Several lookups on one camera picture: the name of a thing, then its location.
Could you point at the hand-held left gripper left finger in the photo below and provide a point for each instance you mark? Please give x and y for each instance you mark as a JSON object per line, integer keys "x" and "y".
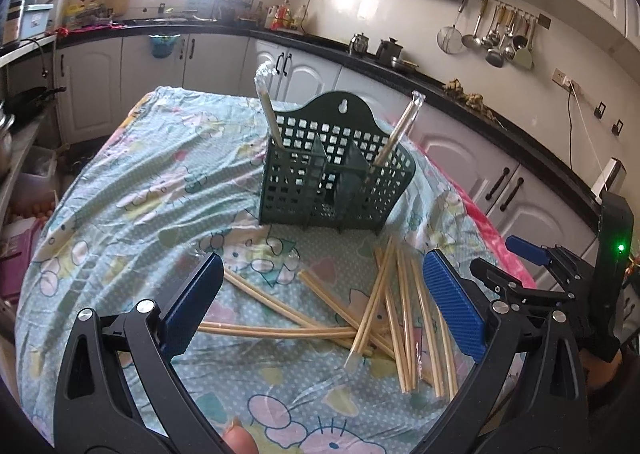
{"x": 195, "y": 306}

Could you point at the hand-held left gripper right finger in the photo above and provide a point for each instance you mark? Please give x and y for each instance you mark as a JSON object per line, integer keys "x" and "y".
{"x": 452, "y": 306}

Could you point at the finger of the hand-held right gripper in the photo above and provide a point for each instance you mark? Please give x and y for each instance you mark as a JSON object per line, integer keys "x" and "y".
{"x": 500, "y": 280}
{"x": 525, "y": 248}

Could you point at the pile of bamboo chopsticks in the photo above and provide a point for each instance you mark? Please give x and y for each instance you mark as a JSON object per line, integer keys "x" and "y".
{"x": 380, "y": 294}

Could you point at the dark green utensil basket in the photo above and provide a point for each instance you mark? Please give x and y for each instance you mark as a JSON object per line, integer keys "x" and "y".
{"x": 300, "y": 174}

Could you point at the plastic-wrapped chopstick pair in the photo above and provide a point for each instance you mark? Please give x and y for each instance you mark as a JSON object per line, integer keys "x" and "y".
{"x": 267, "y": 104}
{"x": 400, "y": 129}

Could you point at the row of hanging kitchen utensils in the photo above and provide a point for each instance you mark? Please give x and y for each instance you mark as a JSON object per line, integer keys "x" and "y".
{"x": 500, "y": 42}

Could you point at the person's right hand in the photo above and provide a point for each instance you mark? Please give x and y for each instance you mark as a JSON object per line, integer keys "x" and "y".
{"x": 602, "y": 370}

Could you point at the person's left hand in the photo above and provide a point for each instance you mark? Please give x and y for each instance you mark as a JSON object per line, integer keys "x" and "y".
{"x": 240, "y": 441}

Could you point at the pink cloth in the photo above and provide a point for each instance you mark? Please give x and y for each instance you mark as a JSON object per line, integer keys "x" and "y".
{"x": 480, "y": 219}

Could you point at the white countertop device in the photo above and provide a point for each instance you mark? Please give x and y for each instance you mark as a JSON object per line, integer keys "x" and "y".
{"x": 609, "y": 179}

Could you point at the light blue printed tablecloth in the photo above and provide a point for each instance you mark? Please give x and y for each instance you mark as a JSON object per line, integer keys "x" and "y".
{"x": 150, "y": 214}

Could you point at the dried brown roots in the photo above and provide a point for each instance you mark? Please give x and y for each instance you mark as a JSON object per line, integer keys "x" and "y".
{"x": 472, "y": 98}

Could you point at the purple box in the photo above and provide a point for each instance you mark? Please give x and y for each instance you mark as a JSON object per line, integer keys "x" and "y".
{"x": 17, "y": 259}

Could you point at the tray of eggs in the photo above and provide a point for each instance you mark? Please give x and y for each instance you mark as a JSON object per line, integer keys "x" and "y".
{"x": 32, "y": 206}

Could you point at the metal bowl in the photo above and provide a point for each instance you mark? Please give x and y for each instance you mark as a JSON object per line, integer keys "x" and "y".
{"x": 405, "y": 65}

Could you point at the metal mesh strainer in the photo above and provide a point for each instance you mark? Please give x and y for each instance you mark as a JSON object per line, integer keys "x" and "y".
{"x": 451, "y": 40}

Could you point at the dark lidded pot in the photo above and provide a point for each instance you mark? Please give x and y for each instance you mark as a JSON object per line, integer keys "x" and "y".
{"x": 389, "y": 50}

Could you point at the white base cabinets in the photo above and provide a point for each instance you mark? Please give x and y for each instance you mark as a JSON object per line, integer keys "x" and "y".
{"x": 100, "y": 84}

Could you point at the metal stock pot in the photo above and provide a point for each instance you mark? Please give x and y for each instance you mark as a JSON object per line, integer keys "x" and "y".
{"x": 6, "y": 142}

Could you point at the blue plastic bag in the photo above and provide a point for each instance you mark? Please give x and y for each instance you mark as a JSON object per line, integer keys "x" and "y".
{"x": 164, "y": 47}

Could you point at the metal teapot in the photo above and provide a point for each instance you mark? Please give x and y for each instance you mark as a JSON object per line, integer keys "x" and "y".
{"x": 359, "y": 45}

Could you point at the black frying pan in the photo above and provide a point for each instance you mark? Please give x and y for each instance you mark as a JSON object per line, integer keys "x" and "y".
{"x": 30, "y": 102}

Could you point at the black kitchen countertop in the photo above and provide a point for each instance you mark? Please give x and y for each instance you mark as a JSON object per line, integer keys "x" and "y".
{"x": 325, "y": 42}

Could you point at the pink dishcloth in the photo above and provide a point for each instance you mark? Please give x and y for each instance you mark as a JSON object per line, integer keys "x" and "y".
{"x": 90, "y": 28}

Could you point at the black spice rack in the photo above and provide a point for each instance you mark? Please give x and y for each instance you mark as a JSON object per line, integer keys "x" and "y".
{"x": 235, "y": 7}

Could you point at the cluster of condiment bottles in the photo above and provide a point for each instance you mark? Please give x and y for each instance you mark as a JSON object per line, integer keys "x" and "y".
{"x": 285, "y": 17}

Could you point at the yellow container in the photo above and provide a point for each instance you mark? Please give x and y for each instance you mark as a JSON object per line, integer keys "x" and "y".
{"x": 85, "y": 12}

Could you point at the blue plastic bin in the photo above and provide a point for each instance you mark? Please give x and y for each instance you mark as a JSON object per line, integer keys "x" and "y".
{"x": 39, "y": 22}

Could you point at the small black wall fixture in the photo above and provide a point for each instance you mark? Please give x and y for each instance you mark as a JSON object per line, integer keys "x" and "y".
{"x": 618, "y": 127}
{"x": 600, "y": 109}

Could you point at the white wall outlet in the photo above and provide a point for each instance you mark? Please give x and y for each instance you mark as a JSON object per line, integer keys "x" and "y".
{"x": 565, "y": 78}

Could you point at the metal utensil rail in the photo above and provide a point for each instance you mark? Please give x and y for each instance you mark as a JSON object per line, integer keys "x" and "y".
{"x": 510, "y": 8}

